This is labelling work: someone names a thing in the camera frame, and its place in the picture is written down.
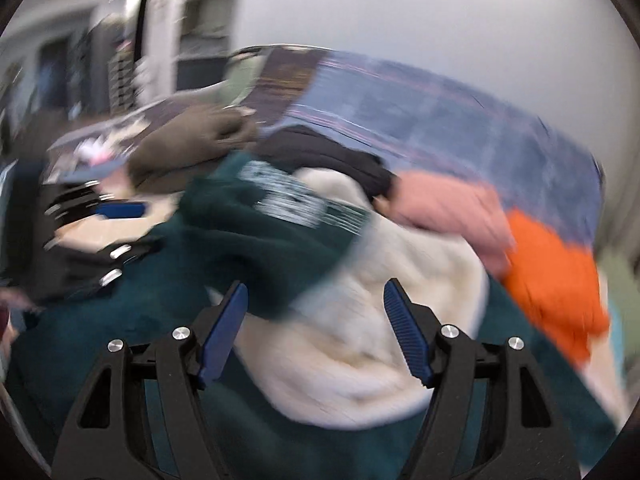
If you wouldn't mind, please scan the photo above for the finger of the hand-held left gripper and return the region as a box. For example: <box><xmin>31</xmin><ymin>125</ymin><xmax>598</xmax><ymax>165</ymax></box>
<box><xmin>42</xmin><ymin>236</ymin><xmax>166</xmax><ymax>306</ymax></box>
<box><xmin>44</xmin><ymin>180</ymin><xmax>151</xmax><ymax>226</ymax></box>

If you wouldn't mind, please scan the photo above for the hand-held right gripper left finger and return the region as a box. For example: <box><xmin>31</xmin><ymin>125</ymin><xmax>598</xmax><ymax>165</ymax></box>
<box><xmin>50</xmin><ymin>281</ymin><xmax>249</xmax><ymax>480</ymax></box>

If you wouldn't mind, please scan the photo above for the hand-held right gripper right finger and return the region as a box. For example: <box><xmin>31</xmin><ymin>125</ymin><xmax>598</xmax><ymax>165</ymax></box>
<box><xmin>382</xmin><ymin>278</ymin><xmax>583</xmax><ymax>480</ymax></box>

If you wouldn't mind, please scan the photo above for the dark green hoodie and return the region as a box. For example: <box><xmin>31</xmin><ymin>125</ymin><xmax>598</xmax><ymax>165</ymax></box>
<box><xmin>5</xmin><ymin>152</ymin><xmax>618</xmax><ymax>480</ymax></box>

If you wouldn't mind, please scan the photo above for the cream white garment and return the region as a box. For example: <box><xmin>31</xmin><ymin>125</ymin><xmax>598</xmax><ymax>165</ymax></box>
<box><xmin>235</xmin><ymin>167</ymin><xmax>491</xmax><ymax>431</ymax></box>

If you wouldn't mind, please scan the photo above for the brown garment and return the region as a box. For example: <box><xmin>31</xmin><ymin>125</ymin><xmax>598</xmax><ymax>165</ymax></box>
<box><xmin>127</xmin><ymin>105</ymin><xmax>261</xmax><ymax>196</ymax></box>

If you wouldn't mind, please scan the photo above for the pink garment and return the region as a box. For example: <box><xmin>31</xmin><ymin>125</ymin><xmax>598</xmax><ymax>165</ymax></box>
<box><xmin>375</xmin><ymin>170</ymin><xmax>518</xmax><ymax>276</ymax></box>

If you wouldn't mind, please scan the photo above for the orange puffer jacket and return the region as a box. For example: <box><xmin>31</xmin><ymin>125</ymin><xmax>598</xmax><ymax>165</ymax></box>
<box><xmin>500</xmin><ymin>210</ymin><xmax>611</xmax><ymax>366</ymax></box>

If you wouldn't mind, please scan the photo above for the green pillow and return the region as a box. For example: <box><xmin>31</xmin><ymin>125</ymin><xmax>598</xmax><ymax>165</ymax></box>
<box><xmin>222</xmin><ymin>55</ymin><xmax>266</xmax><ymax>106</ymax></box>

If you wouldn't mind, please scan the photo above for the white cabinet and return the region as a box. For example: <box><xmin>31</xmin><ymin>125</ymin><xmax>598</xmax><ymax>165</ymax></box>
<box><xmin>135</xmin><ymin>0</ymin><xmax>241</xmax><ymax>106</ymax></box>

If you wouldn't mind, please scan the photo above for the black garment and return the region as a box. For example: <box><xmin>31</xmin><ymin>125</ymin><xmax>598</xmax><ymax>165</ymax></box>
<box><xmin>255</xmin><ymin>127</ymin><xmax>396</xmax><ymax>198</ymax></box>

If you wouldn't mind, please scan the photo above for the dark printed blanket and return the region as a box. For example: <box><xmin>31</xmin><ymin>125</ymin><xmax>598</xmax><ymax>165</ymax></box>
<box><xmin>47</xmin><ymin>47</ymin><xmax>331</xmax><ymax>181</ymax></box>

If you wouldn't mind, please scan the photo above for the blue plaid bedsheet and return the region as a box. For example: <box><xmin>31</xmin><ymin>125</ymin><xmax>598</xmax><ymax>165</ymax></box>
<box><xmin>280</xmin><ymin>50</ymin><xmax>603</xmax><ymax>256</ymax></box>

